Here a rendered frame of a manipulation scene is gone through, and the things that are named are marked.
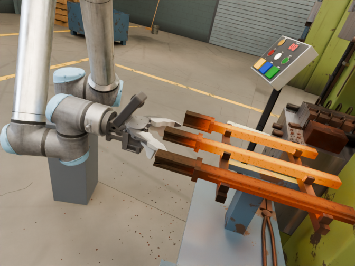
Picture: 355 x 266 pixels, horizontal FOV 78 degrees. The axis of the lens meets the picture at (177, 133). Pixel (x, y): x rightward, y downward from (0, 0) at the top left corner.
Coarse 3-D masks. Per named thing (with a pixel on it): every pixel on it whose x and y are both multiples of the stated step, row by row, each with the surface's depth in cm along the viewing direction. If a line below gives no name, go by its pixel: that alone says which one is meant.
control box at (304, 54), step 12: (276, 48) 146; (288, 48) 135; (300, 48) 126; (312, 48) 121; (276, 60) 138; (288, 60) 128; (300, 60) 124; (312, 60) 125; (288, 72) 128; (276, 84) 131
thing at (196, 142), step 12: (168, 132) 59; (180, 132) 59; (180, 144) 60; (192, 144) 60; (204, 144) 58; (216, 144) 58; (240, 156) 57; (252, 156) 57; (264, 156) 58; (276, 168) 56; (288, 168) 56; (300, 168) 56; (324, 180) 55; (336, 180) 55
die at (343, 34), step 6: (354, 12) 81; (348, 18) 86; (354, 18) 79; (348, 24) 83; (354, 24) 77; (342, 30) 87; (348, 30) 81; (354, 30) 75; (342, 36) 85; (348, 36) 79; (354, 36) 74
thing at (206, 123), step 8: (192, 112) 70; (184, 120) 70; (192, 120) 70; (200, 120) 69; (208, 120) 68; (200, 128) 70; (208, 128) 68; (216, 128) 68; (224, 128) 67; (232, 128) 68; (240, 128) 69; (232, 136) 68; (240, 136) 68; (248, 136) 67; (256, 136) 66; (264, 136) 67; (264, 144) 67; (272, 144) 66; (280, 144) 66; (288, 144) 66; (296, 144) 67; (288, 152) 66; (304, 152) 65; (312, 152) 65
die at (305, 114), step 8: (304, 104) 102; (312, 104) 101; (304, 112) 97; (312, 112) 91; (336, 112) 94; (304, 120) 93; (312, 120) 90; (320, 120) 89; (336, 120) 88; (352, 120) 89; (304, 128) 92; (344, 128) 87; (352, 128) 86; (352, 144) 88
